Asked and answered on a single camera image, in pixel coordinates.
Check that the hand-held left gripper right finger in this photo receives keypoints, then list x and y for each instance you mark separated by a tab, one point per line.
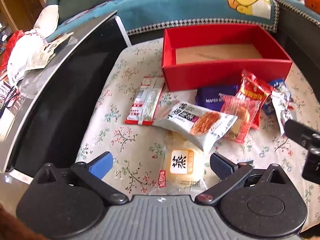
221	166

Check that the white paper packet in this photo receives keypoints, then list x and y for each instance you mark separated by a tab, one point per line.
40	55

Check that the red white striped snack packet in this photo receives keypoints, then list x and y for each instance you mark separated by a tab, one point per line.
142	105

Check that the clear red pastry packet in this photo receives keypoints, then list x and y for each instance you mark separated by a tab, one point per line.
235	115

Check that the floral tablecloth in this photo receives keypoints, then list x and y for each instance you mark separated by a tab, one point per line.
120	135

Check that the red puffed snack packet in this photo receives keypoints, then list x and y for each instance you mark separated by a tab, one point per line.
252	92

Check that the red plastic bag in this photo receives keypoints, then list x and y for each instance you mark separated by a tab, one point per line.
12	40

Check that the blue white snack packet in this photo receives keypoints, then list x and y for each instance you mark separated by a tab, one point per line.
281	100

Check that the white noodle snack packet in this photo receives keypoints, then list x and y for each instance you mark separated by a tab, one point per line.
180	120

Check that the teal lion print sofa cover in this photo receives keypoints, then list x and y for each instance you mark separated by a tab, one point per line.
175	7

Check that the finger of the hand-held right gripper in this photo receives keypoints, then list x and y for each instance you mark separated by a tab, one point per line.
300	132

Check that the purple wafer packet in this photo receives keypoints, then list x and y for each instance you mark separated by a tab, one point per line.
212	97

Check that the black glass coffee table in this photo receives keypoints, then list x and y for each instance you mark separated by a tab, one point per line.
62	92

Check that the white cloth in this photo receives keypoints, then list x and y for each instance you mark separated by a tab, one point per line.
46	17

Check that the round bun clear packet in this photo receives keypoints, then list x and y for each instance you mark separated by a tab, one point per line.
180	165

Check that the white plastic bag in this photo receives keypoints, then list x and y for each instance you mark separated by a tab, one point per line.
20	55

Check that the red cardboard box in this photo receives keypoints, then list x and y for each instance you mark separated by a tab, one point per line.
225	76

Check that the wooden cabinet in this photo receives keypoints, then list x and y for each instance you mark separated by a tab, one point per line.
22	0

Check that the teal houndstooth trim sofa cover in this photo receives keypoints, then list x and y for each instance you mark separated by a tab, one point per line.
295	7

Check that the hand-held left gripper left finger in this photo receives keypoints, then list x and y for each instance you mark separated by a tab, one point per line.
101	165

